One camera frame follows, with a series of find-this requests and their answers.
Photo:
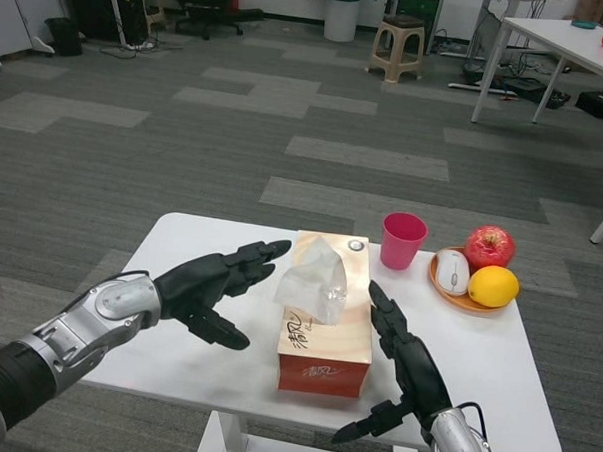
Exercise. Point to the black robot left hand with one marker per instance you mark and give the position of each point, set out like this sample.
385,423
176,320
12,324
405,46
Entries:
198,291

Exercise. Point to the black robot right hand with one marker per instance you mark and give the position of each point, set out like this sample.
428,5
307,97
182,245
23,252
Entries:
420,376

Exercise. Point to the orange tissue box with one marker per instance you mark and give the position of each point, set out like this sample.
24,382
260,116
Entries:
346,338

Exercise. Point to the white tissue sheet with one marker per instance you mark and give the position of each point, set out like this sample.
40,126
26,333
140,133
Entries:
314,281

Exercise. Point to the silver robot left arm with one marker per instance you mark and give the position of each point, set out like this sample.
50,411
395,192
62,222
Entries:
77,326

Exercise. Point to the orange plate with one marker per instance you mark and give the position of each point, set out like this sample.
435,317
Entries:
458,302

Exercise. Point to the white computer mouse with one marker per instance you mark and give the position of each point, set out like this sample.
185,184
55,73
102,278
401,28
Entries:
453,272

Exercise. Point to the yellow lemon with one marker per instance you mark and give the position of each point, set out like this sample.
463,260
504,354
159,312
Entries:
494,287

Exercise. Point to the pink plastic cup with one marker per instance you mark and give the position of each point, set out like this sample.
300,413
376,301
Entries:
400,250

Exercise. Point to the red apple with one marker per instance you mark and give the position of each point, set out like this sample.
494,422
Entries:
488,246

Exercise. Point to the white power strip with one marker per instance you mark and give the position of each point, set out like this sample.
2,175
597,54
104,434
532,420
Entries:
139,45

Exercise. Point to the black waste bin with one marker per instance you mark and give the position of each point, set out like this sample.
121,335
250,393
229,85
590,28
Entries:
64,35

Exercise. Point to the small orange floor tool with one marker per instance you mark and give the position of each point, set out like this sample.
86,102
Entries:
507,98

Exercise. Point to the white standing desk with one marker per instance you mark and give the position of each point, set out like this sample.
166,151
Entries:
463,86

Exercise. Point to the black equipment cabinet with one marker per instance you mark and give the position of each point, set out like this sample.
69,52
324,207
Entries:
91,6

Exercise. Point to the black flat floor case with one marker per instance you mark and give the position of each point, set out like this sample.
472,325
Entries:
523,89

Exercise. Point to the white plant pot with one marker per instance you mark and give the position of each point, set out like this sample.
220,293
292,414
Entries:
340,20

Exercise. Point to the small black floor gadget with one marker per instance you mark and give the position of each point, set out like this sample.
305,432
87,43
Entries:
558,100

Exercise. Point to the beige plastic stool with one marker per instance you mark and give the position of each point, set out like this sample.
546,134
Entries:
400,32

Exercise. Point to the black bag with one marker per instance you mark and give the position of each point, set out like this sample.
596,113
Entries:
602,101

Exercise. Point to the large white desk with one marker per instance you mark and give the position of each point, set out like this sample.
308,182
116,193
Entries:
550,34

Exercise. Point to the teal flat dish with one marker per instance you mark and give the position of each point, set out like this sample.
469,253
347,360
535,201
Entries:
583,24

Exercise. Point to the white table base frame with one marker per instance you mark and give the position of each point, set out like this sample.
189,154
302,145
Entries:
227,438

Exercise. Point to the white stand post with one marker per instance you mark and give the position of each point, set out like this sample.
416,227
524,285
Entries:
115,13

